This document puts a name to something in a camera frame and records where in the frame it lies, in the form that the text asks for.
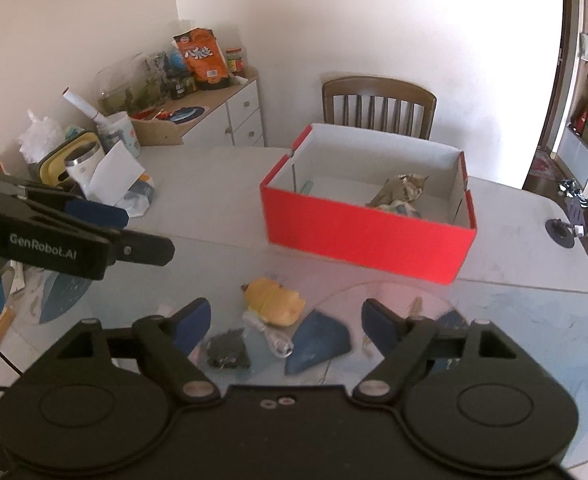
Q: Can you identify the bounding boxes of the clear crumpled plastic bag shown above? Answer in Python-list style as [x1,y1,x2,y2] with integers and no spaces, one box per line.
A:
[18,109,68,164]

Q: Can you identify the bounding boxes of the white side cabinet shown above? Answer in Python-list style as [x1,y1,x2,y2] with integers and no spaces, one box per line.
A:
[128,66,265,149]

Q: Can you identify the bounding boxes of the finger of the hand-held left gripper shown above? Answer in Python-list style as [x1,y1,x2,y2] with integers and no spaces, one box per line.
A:
[21,182,130,230]
[108,229,176,267]

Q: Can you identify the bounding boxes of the orange snack bag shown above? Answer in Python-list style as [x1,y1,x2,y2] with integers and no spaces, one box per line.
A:
[172,27,231,91]

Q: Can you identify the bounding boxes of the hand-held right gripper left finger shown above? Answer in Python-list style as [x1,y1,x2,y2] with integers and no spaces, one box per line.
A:
[56,297,222,408]

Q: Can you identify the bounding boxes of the dark sneakers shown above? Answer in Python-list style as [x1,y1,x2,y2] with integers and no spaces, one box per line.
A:
[558,177,588,207]

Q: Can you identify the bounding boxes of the round blue mat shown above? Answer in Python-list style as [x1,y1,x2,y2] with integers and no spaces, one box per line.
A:
[171,105,208,124]

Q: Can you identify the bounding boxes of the tissue pack with white tissue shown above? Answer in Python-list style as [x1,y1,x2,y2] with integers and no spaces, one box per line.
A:
[86,140,155,219]

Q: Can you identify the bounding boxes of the white printed cup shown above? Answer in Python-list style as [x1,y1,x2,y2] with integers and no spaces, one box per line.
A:
[96,112,142,159]

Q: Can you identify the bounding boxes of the yellow storage box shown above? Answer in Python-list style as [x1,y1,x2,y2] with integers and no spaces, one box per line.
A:
[36,130,100,187]

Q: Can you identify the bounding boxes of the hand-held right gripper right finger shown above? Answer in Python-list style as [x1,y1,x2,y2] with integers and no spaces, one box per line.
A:
[354,298,520,408]

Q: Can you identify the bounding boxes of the white paper roll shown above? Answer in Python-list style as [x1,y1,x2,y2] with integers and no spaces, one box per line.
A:
[62,87,108,126]

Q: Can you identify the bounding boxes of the black phone stand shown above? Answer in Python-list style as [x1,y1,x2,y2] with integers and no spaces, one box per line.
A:
[545,216,588,249]

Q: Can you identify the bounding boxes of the red cardboard box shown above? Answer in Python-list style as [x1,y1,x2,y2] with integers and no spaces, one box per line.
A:
[260,122,478,286]

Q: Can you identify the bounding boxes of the silver brown foil packet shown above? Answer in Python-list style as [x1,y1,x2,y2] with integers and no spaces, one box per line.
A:
[366,173,431,211]

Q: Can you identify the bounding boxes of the small dark jar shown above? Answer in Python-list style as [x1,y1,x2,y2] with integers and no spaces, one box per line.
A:
[168,75,198,100]

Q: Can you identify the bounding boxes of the dark brown snack packet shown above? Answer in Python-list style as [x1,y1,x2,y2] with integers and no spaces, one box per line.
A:
[204,328,253,372]

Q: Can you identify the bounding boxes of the glass fish bowl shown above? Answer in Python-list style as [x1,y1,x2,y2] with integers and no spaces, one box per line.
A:
[94,52,175,116]

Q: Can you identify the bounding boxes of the white steel tumbler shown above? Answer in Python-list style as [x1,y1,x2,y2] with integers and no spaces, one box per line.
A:
[64,140,105,196]

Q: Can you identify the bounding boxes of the brown wooden chair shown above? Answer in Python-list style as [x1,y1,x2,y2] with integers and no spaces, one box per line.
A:
[321,75,437,141]

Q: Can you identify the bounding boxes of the yellow plush toy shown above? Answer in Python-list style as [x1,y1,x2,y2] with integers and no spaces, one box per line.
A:
[241,277,307,329]

